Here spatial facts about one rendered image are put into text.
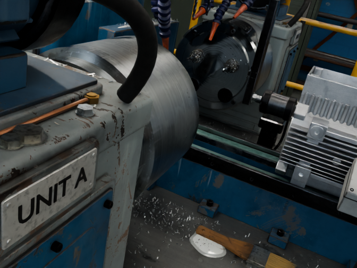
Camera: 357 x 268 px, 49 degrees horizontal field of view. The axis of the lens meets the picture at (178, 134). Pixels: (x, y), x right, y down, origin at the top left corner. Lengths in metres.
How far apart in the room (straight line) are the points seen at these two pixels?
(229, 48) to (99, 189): 0.75
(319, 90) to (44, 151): 0.57
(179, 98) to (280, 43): 0.71
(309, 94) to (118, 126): 0.48
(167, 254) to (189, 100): 0.30
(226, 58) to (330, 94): 0.38
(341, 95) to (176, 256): 0.42
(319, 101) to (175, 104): 0.31
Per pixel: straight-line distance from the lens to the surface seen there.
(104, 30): 0.79
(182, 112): 0.59
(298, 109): 0.76
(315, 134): 0.74
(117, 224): 0.47
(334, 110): 0.78
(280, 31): 1.25
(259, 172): 0.82
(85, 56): 0.54
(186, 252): 0.77
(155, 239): 0.78
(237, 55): 1.06
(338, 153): 0.77
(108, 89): 0.42
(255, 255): 0.80
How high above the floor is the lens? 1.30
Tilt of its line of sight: 25 degrees down
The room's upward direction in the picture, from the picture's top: 12 degrees clockwise
